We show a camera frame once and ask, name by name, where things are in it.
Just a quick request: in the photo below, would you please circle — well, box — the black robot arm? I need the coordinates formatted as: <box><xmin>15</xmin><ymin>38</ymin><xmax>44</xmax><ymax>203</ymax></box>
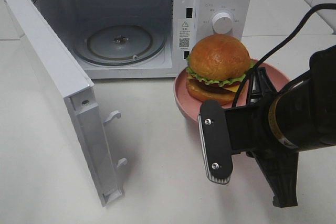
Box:
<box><xmin>225</xmin><ymin>47</ymin><xmax>335</xmax><ymax>208</ymax></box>

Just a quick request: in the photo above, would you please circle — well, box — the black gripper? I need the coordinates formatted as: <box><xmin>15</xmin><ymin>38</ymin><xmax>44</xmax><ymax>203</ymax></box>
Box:
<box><xmin>225</xmin><ymin>67</ymin><xmax>299</xmax><ymax>207</ymax></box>

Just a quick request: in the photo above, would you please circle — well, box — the burger with lettuce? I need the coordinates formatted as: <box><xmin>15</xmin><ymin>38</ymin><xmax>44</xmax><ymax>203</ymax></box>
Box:
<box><xmin>186</xmin><ymin>34</ymin><xmax>254</xmax><ymax>105</ymax></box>

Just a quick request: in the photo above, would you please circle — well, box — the upper white power knob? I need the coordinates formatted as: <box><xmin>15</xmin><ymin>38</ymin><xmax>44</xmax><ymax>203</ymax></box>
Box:
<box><xmin>212</xmin><ymin>11</ymin><xmax>234</xmax><ymax>34</ymax></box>

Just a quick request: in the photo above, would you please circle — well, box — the white microwave door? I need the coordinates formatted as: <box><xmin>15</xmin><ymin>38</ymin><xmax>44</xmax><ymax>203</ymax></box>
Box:
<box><xmin>4</xmin><ymin>0</ymin><xmax>127</xmax><ymax>206</ymax></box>

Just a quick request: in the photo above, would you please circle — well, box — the white microwave oven body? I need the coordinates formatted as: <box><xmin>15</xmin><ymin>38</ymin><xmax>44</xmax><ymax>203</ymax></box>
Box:
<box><xmin>31</xmin><ymin>0</ymin><xmax>250</xmax><ymax>79</ymax></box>

